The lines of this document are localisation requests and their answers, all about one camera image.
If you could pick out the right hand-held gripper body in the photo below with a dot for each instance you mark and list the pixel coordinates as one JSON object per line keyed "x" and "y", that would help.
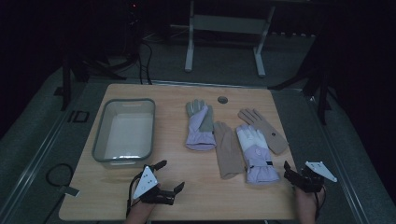
{"x": 313, "y": 179}

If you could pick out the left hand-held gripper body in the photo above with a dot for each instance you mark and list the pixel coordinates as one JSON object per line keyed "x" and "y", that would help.
{"x": 145, "y": 182}

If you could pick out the purple and white ski glove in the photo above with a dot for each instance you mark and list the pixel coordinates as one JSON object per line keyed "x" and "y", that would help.
{"x": 257, "y": 155}

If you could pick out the beige glove with dark button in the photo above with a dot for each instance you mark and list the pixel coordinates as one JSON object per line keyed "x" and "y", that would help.
{"x": 267, "y": 129}

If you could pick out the clear plastic bin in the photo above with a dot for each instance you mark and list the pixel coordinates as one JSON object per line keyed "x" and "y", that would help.
{"x": 126, "y": 133}

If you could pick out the purple ski glove grey palm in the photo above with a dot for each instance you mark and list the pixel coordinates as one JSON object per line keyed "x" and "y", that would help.
{"x": 199, "y": 130}

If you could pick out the plain beige glove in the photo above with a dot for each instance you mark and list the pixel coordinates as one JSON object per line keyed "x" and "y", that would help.
{"x": 229, "y": 152}

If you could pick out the person's right hand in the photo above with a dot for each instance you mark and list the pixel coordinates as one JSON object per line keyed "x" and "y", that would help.
{"x": 308, "y": 200}

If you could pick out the person's left hand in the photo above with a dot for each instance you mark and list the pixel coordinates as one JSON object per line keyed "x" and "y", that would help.
{"x": 146, "y": 207}

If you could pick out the grey flat tag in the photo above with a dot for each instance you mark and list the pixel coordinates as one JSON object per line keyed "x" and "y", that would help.
{"x": 69, "y": 190}

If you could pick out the black tripod stand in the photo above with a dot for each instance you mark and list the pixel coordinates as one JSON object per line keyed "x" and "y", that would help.
{"x": 66, "y": 84}
{"x": 322, "y": 93}

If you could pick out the round grey table grommet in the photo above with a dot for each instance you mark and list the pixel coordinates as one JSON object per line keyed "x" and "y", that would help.
{"x": 222, "y": 100}

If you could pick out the black rectangular floor bracket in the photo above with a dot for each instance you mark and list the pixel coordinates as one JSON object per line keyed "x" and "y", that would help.
{"x": 74, "y": 116}

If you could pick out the white metal desk frame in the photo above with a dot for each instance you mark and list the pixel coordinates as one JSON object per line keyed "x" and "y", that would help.
{"x": 230, "y": 24}

